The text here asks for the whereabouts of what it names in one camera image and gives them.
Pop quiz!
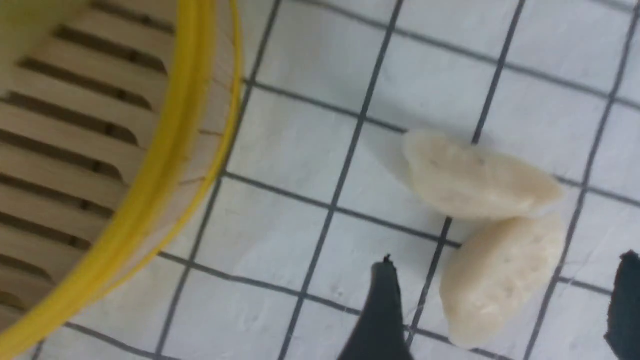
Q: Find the white grid tablecloth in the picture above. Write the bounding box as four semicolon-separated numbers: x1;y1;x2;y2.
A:
20;0;639;360

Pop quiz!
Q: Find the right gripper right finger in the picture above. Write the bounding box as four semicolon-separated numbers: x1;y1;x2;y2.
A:
605;250;640;360

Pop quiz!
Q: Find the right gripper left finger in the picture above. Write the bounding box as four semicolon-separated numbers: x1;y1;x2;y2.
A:
338;254;414;360

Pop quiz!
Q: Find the bamboo steamer tray yellow rim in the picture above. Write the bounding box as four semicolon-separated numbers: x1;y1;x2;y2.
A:
1;0;243;360

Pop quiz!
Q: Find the white dumpling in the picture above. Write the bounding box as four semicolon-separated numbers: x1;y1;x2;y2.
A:
402;129;563;220
439;212;567;349

